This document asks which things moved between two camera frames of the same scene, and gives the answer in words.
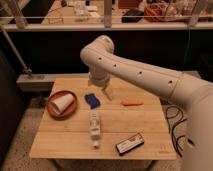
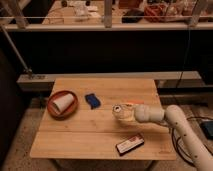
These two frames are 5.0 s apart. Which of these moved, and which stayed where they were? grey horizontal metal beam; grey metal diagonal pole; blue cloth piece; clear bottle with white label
Moved: clear bottle with white label
Stayed: grey horizontal metal beam; blue cloth piece; grey metal diagonal pole
